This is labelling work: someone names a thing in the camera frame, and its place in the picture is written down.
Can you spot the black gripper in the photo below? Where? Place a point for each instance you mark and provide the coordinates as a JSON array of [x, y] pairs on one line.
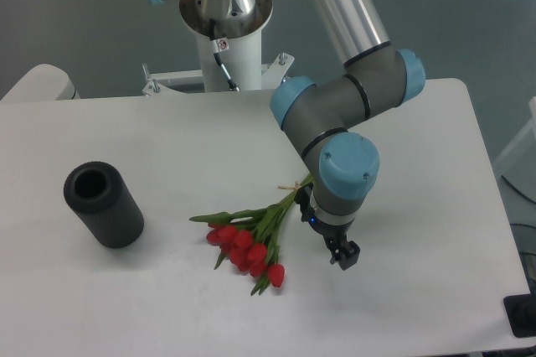
[[332, 228]]

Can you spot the white furniture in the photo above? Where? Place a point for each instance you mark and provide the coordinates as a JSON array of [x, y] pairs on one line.
[[42, 83], [517, 147]]

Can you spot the black ribbed cylindrical vase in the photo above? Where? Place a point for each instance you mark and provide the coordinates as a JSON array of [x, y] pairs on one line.
[[98, 195]]

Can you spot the red tulip bouquet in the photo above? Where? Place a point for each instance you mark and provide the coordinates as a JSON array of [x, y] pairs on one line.
[[250, 239]]

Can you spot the white furniture on left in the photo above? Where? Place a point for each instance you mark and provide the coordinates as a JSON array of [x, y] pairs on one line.
[[42, 83]]

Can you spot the white furniture on right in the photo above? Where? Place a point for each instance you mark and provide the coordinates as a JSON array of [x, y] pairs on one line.
[[517, 147]]

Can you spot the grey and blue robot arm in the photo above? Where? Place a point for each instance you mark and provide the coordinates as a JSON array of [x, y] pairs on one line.
[[317, 119]]

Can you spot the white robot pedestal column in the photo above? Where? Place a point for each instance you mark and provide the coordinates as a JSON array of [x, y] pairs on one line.
[[229, 51]]

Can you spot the black device at table edge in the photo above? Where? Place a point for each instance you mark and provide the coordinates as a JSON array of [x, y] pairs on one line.
[[520, 310]]

